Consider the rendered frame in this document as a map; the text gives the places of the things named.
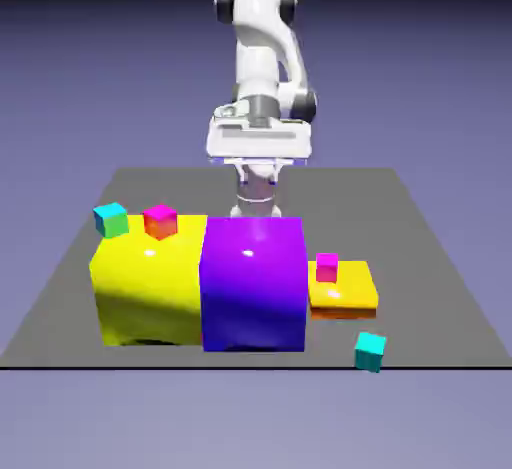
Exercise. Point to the large yellow box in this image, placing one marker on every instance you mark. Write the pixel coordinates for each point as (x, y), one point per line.
(148, 289)

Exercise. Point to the small magenta cube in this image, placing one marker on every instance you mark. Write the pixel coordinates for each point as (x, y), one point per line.
(160, 223)
(326, 268)

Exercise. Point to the large orange flat box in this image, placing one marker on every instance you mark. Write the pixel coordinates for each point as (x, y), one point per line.
(348, 289)

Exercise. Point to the large purple box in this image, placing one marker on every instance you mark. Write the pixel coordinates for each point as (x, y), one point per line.
(252, 289)

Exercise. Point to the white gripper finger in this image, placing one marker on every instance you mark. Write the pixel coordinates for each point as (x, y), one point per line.
(242, 172)
(275, 173)

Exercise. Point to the small cyan cube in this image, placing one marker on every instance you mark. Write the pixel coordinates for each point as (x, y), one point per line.
(111, 221)
(370, 352)

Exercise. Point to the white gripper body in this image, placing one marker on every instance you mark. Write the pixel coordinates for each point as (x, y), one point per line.
(260, 145)

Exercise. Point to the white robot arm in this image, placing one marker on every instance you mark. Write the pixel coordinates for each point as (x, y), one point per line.
(256, 37)

